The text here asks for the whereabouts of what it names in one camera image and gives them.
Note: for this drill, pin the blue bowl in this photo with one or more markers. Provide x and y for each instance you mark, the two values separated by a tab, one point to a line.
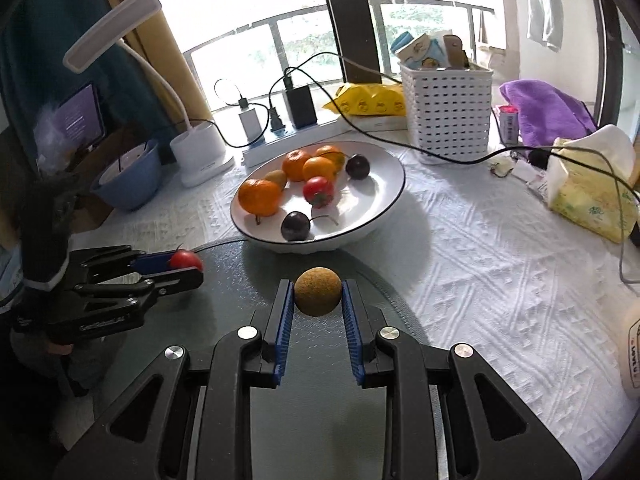
127	187

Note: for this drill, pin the small can with red top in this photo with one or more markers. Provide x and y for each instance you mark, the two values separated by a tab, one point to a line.
507	127

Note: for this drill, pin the cartoon printed packet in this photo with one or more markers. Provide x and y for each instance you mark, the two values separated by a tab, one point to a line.
425	52

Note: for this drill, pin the balcony railing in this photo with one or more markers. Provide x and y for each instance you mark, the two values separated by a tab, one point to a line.
278	42

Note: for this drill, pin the round grey placemat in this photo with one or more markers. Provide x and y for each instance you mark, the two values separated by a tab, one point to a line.
230	290

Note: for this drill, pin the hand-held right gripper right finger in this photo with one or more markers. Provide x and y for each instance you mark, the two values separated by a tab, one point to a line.
352	330

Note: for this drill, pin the blue packet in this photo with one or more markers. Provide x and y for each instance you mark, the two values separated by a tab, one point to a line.
402	41

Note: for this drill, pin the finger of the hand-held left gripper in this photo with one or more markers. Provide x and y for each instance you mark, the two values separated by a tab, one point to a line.
152	262
170	282

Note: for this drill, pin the white textured tablecloth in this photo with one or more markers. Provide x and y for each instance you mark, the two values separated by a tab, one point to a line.
475	270

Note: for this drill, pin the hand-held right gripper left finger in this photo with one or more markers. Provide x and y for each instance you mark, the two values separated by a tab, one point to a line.
285	330

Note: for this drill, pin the white ceramic bowl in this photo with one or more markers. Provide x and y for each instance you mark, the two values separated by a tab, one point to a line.
360	205

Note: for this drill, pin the white desk lamp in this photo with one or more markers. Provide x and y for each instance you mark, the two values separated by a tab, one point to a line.
200	152

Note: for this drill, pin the clear plastic bag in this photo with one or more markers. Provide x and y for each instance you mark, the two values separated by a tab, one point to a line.
49	130

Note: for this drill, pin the brown kiwi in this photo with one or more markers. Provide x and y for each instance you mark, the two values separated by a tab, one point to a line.
275	178
318	291

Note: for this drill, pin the black window frame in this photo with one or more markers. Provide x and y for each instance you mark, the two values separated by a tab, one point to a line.
350	10

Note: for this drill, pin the purple cloth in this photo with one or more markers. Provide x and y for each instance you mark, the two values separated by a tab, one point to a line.
545	105

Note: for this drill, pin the tablet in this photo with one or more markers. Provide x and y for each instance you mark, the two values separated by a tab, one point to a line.
80	117

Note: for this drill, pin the yellow wipes packet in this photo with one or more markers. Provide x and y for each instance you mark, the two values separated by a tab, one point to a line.
365	100

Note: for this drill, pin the yellow tissue pack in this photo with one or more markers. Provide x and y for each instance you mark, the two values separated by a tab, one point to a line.
585	200

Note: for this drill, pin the tan wooden item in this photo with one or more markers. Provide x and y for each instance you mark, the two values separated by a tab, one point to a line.
454	47

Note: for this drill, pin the large orange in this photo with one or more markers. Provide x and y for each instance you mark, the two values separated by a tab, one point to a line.
259	197

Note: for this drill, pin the brown cardboard box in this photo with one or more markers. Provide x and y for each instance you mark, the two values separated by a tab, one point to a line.
100	152

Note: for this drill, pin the white power strip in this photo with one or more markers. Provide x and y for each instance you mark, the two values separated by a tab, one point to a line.
320	132

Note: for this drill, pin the black charger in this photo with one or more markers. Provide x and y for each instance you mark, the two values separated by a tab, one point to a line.
301	107

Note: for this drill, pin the red tomato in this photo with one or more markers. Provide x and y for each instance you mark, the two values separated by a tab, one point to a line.
186	260
318	193

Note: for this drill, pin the small white paper packet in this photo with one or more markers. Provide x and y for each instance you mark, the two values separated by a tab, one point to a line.
532	180

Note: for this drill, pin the white mug with bear print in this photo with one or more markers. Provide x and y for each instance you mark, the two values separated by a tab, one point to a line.
632	355

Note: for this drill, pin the teal curtain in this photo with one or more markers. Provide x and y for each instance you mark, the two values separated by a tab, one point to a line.
50	35

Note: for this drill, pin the black plug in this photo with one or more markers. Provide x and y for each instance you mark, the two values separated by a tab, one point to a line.
276	121

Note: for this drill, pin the white charger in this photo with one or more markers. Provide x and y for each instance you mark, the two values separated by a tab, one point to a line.
252	125

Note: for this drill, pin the hanging grey garment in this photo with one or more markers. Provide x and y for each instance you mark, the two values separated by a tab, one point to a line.
547	5

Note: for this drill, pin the yellow curtain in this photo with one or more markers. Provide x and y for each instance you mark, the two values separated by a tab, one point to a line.
160	60

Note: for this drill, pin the white perforated basket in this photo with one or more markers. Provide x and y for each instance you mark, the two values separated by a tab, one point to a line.
445	115

